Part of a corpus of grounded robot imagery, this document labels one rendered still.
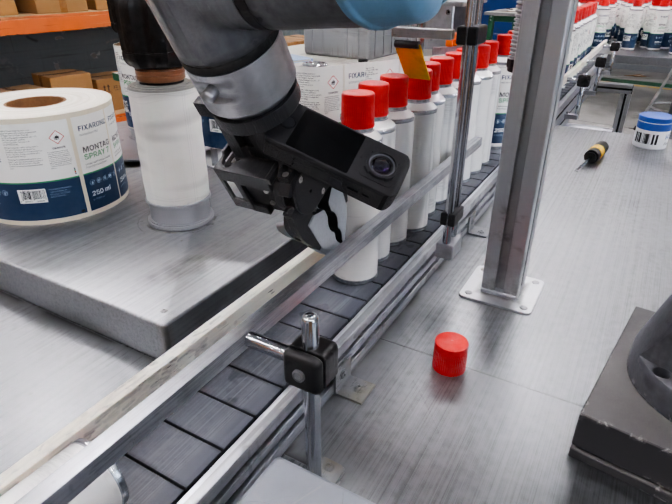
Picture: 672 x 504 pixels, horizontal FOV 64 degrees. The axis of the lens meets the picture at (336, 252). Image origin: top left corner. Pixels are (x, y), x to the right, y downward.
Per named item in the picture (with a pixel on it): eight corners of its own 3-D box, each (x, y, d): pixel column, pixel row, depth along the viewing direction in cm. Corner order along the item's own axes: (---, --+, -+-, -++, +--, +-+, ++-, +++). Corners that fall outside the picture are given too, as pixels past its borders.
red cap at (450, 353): (472, 365, 56) (475, 339, 54) (454, 381, 53) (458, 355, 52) (443, 351, 58) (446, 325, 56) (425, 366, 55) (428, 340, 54)
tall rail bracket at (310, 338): (266, 446, 46) (252, 280, 38) (340, 481, 43) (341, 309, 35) (242, 472, 44) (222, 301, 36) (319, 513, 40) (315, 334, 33)
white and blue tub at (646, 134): (624, 142, 126) (632, 112, 123) (651, 140, 127) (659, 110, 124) (646, 151, 120) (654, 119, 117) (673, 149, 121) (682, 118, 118)
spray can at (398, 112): (386, 225, 74) (394, 69, 64) (414, 239, 70) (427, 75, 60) (358, 236, 71) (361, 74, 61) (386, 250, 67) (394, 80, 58)
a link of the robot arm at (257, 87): (298, 12, 38) (240, 88, 35) (316, 66, 42) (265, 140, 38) (217, 9, 42) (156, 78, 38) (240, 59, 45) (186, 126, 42)
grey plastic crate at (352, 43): (364, 42, 318) (365, 1, 307) (425, 47, 298) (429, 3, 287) (302, 54, 274) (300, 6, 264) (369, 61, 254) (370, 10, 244)
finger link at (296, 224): (320, 221, 54) (293, 161, 48) (335, 224, 54) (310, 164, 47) (298, 258, 52) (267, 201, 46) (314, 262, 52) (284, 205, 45)
